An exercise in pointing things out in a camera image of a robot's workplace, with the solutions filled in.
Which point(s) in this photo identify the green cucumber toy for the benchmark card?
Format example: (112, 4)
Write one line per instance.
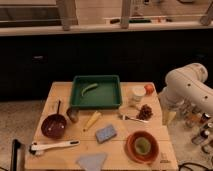
(89, 87)

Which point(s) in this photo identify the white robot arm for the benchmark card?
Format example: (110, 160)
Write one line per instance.
(185, 84)

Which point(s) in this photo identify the green plastic tray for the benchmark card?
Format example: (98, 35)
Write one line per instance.
(106, 96)

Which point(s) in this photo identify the orange bowl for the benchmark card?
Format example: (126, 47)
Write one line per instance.
(133, 155)

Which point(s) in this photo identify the white cup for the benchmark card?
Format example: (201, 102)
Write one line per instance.
(137, 93)

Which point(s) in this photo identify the small metal cup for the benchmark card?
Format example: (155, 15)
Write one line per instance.
(72, 114)

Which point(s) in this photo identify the green item in bowl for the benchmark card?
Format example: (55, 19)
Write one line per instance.
(142, 146)

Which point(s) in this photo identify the orange tomato toy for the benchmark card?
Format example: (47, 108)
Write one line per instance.
(149, 89)

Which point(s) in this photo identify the blue sponge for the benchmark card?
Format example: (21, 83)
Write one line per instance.
(105, 134)

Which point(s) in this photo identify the grey triangular cloth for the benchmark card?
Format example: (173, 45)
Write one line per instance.
(92, 162)

